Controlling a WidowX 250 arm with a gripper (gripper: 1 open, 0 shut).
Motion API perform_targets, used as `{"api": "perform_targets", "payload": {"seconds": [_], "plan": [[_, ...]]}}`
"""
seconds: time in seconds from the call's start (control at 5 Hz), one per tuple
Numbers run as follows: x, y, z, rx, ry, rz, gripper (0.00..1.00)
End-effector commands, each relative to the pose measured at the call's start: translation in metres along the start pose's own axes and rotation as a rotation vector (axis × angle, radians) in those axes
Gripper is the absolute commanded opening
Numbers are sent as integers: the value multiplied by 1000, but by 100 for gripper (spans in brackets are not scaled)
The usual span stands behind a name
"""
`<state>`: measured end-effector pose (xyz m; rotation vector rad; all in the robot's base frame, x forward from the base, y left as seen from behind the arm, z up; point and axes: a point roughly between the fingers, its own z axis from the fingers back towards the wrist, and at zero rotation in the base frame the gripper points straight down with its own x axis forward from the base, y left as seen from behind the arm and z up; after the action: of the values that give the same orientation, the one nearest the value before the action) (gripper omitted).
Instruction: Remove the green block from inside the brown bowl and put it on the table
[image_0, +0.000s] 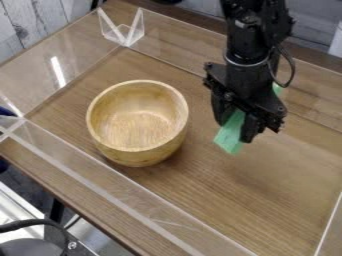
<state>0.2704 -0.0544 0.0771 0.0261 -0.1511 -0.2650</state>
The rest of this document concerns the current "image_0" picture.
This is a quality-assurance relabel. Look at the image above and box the clear acrylic tray wall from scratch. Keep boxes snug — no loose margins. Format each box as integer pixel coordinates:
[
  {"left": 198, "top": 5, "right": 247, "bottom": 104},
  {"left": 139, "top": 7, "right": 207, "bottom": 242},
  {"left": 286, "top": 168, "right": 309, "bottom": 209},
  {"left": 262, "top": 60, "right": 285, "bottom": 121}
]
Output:
[{"left": 0, "top": 0, "right": 342, "bottom": 256}]

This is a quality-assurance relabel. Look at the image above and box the black cable loop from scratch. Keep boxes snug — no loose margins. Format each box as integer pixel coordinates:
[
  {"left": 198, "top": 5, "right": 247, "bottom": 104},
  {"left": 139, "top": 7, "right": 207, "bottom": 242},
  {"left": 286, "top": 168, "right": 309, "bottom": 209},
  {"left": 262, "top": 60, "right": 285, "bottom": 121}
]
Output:
[{"left": 0, "top": 218, "right": 68, "bottom": 256}]

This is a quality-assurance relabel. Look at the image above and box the brown wooden bowl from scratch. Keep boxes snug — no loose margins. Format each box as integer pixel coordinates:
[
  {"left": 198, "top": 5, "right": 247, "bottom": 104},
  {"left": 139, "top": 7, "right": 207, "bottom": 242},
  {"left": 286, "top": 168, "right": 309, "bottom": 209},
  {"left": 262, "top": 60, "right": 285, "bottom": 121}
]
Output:
[{"left": 85, "top": 80, "right": 190, "bottom": 167}]

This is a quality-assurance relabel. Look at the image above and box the green rectangular block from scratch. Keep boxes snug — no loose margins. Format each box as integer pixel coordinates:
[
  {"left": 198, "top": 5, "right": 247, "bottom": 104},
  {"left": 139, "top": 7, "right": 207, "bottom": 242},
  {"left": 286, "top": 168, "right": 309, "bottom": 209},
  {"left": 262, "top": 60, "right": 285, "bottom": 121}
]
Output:
[{"left": 212, "top": 82, "right": 285, "bottom": 156}]

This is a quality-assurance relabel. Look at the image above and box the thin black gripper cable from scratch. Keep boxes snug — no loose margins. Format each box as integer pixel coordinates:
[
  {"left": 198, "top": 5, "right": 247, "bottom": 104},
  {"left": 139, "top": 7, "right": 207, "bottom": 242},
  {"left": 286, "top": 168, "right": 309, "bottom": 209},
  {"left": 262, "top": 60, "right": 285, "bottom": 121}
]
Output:
[{"left": 266, "top": 43, "right": 297, "bottom": 90}]

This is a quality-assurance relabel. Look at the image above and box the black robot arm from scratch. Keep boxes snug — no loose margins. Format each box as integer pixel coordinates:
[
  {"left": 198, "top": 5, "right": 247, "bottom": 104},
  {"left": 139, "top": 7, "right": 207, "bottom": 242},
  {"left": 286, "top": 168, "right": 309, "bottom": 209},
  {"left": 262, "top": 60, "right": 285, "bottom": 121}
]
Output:
[{"left": 203, "top": 0, "right": 297, "bottom": 143}]

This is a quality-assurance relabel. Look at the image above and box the black table leg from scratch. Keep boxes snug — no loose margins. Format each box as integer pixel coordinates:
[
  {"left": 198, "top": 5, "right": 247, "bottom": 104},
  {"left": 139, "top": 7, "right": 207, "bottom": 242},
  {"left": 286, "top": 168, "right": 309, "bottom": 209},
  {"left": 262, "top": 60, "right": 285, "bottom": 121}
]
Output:
[{"left": 49, "top": 199, "right": 65, "bottom": 223}]

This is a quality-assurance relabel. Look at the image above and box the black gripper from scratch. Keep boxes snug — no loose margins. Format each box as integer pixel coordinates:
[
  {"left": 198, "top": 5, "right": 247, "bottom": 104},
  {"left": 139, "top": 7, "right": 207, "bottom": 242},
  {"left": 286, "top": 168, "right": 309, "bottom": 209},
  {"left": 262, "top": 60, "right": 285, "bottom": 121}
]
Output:
[{"left": 203, "top": 60, "right": 287, "bottom": 143}]

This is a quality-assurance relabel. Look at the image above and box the black metal bracket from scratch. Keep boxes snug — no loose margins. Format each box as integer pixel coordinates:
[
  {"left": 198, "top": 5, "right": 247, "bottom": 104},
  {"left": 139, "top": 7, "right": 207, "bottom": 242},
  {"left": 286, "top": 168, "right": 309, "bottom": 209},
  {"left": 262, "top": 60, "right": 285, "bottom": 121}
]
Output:
[{"left": 44, "top": 226, "right": 100, "bottom": 256}]

